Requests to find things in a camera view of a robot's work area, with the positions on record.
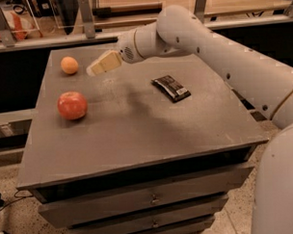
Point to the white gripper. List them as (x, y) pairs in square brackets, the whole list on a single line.
[(126, 47)]

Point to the small orange fruit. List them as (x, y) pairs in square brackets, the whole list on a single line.
[(69, 65)]

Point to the red apple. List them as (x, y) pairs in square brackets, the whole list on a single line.
[(72, 105)]

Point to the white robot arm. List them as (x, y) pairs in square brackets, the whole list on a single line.
[(266, 83)]

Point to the black snack bar wrapper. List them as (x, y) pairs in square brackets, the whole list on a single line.
[(171, 88)]

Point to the orange white bag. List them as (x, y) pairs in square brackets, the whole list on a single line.
[(20, 27)]

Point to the grey drawer cabinet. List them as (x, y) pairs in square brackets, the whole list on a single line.
[(132, 132)]

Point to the top grey drawer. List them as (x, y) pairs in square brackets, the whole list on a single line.
[(97, 206)]

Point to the grey drawer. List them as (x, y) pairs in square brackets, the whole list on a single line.
[(182, 227), (97, 206), (157, 216)]

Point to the middle grey drawer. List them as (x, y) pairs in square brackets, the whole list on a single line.
[(157, 216)]

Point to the bottom grey drawer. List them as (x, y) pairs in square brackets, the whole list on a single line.
[(182, 227)]

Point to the metal railing frame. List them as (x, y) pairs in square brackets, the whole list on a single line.
[(49, 32)]

